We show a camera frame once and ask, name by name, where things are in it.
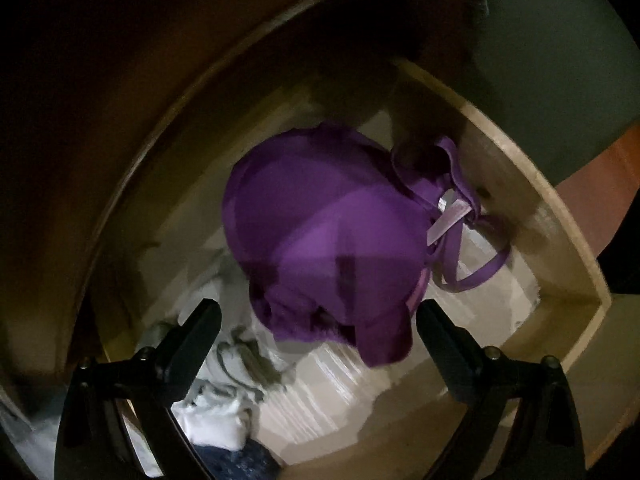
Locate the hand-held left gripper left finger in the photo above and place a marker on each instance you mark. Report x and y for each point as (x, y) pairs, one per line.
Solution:
(195, 330)

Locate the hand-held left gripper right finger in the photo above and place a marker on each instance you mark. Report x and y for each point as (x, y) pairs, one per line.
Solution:
(442, 340)

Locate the white underwear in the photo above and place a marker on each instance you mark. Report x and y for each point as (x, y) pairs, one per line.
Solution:
(220, 412)

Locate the wooden drawer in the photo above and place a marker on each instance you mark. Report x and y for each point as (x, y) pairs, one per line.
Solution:
(525, 240)

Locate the navy patterned underwear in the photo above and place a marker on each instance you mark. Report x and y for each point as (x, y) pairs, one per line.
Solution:
(240, 465)

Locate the purple bra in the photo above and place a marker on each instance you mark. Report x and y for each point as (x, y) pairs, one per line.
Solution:
(310, 220)

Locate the grey blue underwear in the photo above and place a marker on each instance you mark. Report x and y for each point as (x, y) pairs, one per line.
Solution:
(240, 360)

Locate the wooden nightstand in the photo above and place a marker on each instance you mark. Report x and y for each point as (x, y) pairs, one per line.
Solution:
(100, 110)

